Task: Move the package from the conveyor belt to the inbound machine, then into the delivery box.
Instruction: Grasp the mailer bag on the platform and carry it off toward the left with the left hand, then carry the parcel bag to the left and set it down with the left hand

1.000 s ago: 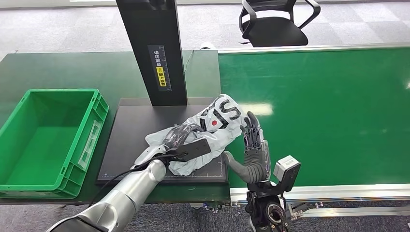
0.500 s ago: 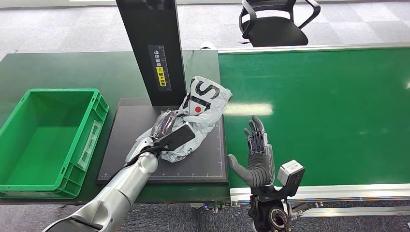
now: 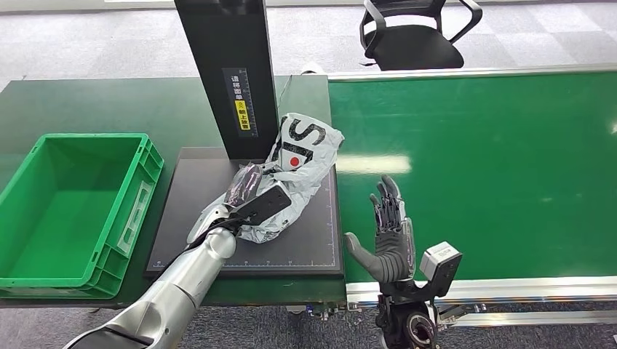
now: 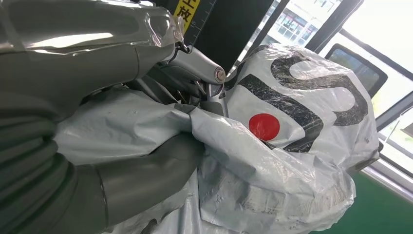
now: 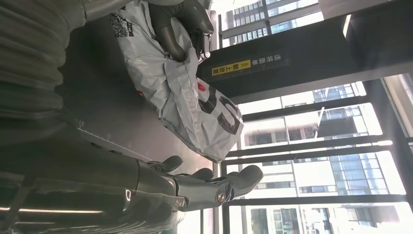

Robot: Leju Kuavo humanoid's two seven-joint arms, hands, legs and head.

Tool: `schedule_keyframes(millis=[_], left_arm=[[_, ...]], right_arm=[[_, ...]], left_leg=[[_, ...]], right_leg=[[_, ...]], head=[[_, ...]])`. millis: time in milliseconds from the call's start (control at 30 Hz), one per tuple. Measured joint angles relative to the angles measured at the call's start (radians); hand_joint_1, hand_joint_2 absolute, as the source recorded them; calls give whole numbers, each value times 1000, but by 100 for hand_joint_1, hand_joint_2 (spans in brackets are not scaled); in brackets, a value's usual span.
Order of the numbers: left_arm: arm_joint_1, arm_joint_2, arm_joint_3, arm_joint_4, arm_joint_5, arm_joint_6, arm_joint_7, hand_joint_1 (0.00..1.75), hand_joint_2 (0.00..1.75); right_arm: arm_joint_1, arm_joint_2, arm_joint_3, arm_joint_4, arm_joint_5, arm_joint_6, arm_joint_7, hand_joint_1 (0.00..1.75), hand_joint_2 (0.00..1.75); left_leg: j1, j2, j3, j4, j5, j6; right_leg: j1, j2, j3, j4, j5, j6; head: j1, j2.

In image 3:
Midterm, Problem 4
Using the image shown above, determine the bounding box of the black scanner column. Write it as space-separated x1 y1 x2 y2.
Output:
174 0 281 161

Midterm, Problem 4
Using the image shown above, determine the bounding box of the green conveyor belt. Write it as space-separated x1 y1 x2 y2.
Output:
328 71 617 284

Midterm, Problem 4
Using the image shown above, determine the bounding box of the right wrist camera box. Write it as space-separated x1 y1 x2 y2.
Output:
418 241 463 298

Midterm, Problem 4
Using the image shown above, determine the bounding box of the green plastic crate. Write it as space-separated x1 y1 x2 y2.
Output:
0 133 165 300

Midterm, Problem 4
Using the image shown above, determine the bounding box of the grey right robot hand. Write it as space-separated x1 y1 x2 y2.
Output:
343 174 417 284

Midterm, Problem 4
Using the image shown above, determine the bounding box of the white plastic mailer package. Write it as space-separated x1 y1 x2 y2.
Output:
192 112 346 245

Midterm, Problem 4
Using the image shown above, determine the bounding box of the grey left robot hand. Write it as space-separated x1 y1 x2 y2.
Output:
186 162 265 245

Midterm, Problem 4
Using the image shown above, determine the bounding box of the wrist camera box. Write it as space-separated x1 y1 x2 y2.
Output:
418 241 463 298
228 185 293 228

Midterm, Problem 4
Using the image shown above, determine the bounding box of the black yellow column label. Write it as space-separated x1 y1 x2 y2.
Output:
222 67 259 139

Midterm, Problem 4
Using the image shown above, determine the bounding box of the black office chair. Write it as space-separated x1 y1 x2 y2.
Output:
359 0 484 72

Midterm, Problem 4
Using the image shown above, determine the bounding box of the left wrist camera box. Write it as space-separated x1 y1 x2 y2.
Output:
228 185 293 228

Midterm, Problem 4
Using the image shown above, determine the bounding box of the black scanner base platform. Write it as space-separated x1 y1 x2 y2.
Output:
145 145 345 280

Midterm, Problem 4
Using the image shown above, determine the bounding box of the dark green table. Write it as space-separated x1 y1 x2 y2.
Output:
0 74 349 310

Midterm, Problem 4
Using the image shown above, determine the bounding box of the aluminium conveyor frame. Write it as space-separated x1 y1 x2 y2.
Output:
300 63 617 334

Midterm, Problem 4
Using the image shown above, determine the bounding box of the thin grey cable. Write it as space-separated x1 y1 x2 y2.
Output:
277 74 294 108

